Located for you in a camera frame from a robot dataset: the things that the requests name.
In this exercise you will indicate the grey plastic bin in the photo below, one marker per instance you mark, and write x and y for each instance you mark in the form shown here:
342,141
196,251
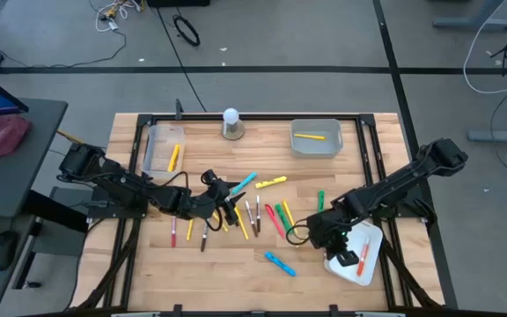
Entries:
315,147

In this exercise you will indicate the yellow clip highlighter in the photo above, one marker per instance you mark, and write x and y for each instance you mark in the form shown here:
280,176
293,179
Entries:
271,182

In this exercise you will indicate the black computer mouse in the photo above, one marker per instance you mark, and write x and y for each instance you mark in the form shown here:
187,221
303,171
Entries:
3,248

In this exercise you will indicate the orange white marker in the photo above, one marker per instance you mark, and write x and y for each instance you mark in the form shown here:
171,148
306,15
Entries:
363,260

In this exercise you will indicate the brown white dry-erase marker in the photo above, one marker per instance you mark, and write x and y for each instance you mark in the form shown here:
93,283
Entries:
258,213
204,240
251,218

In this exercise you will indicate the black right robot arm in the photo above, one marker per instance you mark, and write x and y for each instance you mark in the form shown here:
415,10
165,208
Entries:
394,182

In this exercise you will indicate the red white marker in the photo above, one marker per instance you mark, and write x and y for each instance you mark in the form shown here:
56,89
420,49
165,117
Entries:
174,233

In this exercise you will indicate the black desk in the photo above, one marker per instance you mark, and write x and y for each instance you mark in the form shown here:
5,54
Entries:
24,167

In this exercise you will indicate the white bulb table lamp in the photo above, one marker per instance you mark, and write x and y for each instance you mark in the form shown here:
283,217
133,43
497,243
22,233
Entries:
231,116

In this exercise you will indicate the clear plastic bin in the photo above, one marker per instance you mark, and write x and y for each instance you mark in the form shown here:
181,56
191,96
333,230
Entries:
161,145

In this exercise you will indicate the black aluminium table frame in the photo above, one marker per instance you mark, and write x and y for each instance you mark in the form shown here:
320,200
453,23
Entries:
258,117

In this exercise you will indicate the blue highlighter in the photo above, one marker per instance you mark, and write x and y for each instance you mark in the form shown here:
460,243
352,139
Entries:
280,264

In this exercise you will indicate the pink highlighter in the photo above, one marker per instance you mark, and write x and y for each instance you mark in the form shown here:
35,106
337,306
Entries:
275,221

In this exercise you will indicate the teal Sharpie highlighter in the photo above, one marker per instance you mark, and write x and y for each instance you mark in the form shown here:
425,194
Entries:
247,181

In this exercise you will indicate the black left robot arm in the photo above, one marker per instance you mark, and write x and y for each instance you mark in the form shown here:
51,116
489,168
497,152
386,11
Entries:
121,180

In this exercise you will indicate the white plastic bin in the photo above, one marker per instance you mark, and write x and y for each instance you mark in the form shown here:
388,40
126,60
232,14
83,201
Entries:
373,235

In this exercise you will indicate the green highlighter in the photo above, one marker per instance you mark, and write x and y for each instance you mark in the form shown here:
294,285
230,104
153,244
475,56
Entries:
321,200
284,219

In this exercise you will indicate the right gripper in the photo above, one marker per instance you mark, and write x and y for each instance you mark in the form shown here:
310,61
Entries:
328,231

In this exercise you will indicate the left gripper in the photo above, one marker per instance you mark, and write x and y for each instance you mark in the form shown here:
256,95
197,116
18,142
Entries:
214,193

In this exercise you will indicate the yellow chunky highlighter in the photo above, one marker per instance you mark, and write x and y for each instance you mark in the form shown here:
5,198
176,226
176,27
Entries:
174,158

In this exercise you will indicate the yellow thin marker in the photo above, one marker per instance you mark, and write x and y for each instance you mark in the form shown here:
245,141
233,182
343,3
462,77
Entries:
242,225
223,226
288,213
190,230
310,136

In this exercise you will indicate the grey desk foot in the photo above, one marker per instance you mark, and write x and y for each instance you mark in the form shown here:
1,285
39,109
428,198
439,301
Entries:
473,23
500,135

